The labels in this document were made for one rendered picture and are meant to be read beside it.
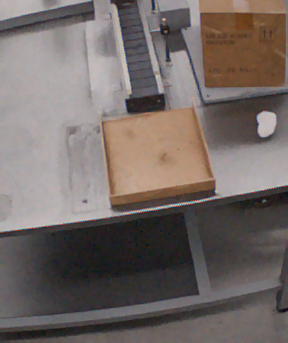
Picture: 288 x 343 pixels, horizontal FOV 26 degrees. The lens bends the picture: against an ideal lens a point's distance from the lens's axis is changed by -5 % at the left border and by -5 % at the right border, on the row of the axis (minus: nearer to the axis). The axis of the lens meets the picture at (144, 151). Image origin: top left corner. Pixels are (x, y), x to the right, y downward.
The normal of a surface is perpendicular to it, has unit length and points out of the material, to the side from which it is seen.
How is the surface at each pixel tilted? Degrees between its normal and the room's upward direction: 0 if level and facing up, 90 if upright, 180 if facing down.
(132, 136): 0
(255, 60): 90
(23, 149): 0
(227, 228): 0
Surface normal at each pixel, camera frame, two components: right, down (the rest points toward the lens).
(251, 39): -0.05, 0.73
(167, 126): -0.10, -0.68
